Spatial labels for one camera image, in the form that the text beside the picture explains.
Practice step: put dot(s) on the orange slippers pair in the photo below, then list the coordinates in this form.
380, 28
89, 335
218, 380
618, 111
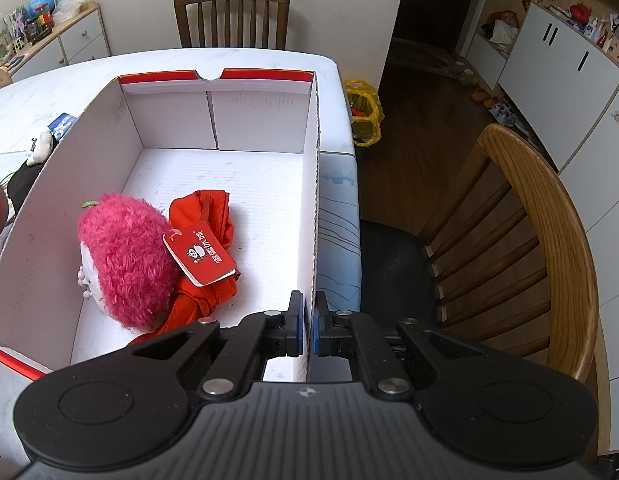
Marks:
485, 98

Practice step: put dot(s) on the pink fluffy plush toy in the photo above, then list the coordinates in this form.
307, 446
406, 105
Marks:
125, 267

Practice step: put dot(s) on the blue card pack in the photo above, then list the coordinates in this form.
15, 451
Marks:
61, 125

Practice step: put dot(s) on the yellow mesh bag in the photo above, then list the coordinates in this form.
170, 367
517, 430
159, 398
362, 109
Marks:
366, 110

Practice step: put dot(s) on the wooden chair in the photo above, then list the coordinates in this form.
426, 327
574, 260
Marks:
232, 23
511, 263

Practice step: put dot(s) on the red cloth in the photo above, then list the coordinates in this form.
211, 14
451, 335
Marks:
188, 302

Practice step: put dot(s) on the white drawer sideboard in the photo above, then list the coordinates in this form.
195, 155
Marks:
82, 38

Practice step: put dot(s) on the white tall cabinet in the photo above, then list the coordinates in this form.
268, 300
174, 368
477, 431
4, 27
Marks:
567, 90

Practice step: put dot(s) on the red panda hang tag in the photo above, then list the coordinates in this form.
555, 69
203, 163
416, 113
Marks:
199, 254

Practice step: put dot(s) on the blue globe toy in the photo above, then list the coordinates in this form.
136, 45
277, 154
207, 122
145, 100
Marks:
37, 7

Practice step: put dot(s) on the black knit garment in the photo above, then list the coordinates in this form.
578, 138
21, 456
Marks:
21, 182

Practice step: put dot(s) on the wooden chair far side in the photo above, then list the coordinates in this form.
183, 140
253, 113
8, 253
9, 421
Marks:
232, 23

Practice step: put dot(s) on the black chair seat cushion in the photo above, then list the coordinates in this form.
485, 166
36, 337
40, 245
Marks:
396, 278

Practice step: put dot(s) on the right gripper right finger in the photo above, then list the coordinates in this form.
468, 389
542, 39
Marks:
332, 334

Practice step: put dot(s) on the white cardboard box red rim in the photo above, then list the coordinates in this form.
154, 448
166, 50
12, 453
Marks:
172, 197

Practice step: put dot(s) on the wooden chair near right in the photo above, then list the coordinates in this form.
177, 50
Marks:
511, 263

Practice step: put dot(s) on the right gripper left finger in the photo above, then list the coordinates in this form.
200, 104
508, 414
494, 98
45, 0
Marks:
284, 330

